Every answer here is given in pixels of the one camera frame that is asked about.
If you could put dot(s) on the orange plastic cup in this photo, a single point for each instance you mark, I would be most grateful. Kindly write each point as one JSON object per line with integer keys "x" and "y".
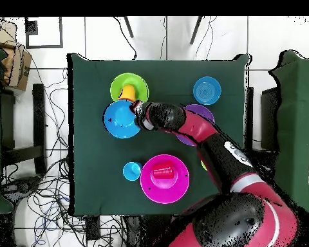
{"x": 128, "y": 92}

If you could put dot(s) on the large blue plastic bowl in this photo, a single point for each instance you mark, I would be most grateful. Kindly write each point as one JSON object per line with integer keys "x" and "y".
{"x": 118, "y": 121}

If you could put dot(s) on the red plastic cup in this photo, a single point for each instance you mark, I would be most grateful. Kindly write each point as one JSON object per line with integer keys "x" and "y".
{"x": 163, "y": 171}

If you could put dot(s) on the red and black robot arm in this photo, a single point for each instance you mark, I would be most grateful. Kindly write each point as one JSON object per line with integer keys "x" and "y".
{"x": 195, "y": 126}

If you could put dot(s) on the large green plastic bowl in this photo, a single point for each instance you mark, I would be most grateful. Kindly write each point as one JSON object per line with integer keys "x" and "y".
{"x": 141, "y": 85}

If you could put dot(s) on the dark green tablecloth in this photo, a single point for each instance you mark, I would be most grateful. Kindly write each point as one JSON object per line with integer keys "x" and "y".
{"x": 105, "y": 154}

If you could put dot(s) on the purple plastic bowl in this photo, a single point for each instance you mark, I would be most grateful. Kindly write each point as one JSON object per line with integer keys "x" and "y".
{"x": 200, "y": 109}

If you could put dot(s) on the blue plastic cup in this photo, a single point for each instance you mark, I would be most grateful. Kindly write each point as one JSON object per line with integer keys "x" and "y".
{"x": 131, "y": 171}

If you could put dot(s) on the small blue patterned bowl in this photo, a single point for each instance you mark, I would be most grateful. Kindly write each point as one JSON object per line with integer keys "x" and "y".
{"x": 207, "y": 90}

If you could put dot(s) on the black tripod leg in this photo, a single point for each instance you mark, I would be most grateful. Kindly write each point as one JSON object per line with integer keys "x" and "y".
{"x": 196, "y": 31}
{"x": 128, "y": 27}

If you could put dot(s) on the small green ribbed bowl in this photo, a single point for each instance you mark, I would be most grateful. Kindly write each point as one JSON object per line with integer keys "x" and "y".
{"x": 204, "y": 165}

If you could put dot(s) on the pink plastic bowl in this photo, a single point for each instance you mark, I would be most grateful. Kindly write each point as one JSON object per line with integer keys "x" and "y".
{"x": 164, "y": 193}

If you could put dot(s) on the black metal stand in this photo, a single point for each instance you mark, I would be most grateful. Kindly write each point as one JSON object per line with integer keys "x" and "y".
{"x": 39, "y": 128}

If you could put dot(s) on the cardboard box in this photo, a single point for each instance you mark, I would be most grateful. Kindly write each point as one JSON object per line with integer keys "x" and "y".
{"x": 2, "y": 33}
{"x": 19, "y": 67}

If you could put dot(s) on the black power strip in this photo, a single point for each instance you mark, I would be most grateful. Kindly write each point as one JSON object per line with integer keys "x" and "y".
{"x": 92, "y": 229}

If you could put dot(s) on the black square frame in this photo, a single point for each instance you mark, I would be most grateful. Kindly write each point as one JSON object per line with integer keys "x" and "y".
{"x": 31, "y": 27}

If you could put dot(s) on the grey pedestal foot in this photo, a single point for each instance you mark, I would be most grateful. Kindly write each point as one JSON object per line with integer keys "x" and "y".
{"x": 20, "y": 187}

